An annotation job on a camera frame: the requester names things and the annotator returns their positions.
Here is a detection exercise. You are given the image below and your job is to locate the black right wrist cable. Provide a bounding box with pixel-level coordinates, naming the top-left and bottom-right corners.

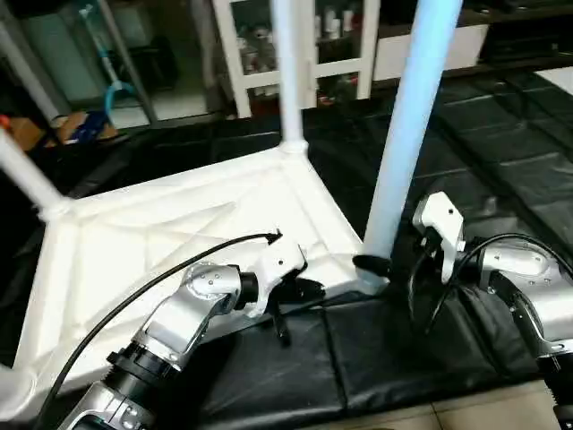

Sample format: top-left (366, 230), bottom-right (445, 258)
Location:
top-left (406, 233), bottom-right (573, 334)

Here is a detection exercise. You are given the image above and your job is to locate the white plastic table top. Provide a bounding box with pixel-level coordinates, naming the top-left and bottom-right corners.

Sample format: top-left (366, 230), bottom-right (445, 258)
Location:
top-left (0, 140), bottom-right (391, 422)

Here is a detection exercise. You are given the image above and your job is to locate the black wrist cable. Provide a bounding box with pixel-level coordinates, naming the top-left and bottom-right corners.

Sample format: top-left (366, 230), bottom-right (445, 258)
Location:
top-left (34, 229), bottom-right (282, 430)
top-left (406, 233), bottom-right (573, 334)

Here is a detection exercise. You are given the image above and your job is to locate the brown wooden desk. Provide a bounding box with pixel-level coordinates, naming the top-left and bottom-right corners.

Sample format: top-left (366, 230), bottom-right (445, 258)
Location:
top-left (0, 115), bottom-right (47, 153)

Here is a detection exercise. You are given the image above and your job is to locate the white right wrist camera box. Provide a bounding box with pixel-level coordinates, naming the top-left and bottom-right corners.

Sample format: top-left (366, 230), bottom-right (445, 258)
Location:
top-left (412, 192), bottom-right (466, 284)

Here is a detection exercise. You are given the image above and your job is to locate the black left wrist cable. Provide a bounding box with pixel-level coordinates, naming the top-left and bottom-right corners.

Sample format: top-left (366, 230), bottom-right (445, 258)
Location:
top-left (34, 229), bottom-right (282, 430)

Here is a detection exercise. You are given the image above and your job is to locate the teal long-handled dustpan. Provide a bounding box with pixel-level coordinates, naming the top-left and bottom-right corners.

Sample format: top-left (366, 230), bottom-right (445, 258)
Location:
top-left (82, 0), bottom-right (137, 123)

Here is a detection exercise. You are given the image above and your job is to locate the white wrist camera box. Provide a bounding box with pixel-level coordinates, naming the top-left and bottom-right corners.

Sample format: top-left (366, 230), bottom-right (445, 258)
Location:
top-left (412, 192), bottom-right (466, 284)
top-left (242, 238), bottom-right (309, 318)

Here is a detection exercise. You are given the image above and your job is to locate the white glass-door cabinet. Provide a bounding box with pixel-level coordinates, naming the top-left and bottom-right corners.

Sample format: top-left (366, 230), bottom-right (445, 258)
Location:
top-left (211, 0), bottom-right (381, 119)

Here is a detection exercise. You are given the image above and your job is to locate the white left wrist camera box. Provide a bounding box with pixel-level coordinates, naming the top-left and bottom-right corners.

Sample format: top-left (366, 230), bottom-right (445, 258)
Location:
top-left (242, 238), bottom-right (309, 318)

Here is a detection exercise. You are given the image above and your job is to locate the black work mat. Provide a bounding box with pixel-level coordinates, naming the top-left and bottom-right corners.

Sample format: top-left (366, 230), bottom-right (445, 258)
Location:
top-left (0, 67), bottom-right (573, 429)

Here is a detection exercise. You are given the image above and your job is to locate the white plastic table leg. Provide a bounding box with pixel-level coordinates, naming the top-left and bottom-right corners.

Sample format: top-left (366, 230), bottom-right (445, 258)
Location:
top-left (0, 130), bottom-right (71, 221)
top-left (0, 365), bottom-right (37, 415)
top-left (272, 0), bottom-right (309, 155)
top-left (360, 0), bottom-right (465, 279)

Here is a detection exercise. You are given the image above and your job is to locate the white drawer unit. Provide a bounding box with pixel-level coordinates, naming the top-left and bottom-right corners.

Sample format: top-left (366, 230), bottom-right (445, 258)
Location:
top-left (372, 23), bottom-right (492, 83)

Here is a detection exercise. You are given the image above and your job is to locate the blue and yellow box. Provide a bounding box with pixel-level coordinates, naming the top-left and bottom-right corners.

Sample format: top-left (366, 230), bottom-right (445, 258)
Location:
top-left (56, 111), bottom-right (117, 144)

